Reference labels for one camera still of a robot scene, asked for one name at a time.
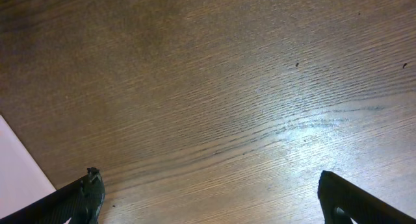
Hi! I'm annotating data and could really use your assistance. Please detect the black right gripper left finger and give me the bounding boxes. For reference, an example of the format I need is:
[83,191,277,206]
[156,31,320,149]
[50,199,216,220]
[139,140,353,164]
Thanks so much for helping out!
[1,167,105,224]

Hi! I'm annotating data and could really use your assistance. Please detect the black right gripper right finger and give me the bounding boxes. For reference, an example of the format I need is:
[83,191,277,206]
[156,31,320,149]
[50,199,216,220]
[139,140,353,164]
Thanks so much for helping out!
[317,171,415,224]

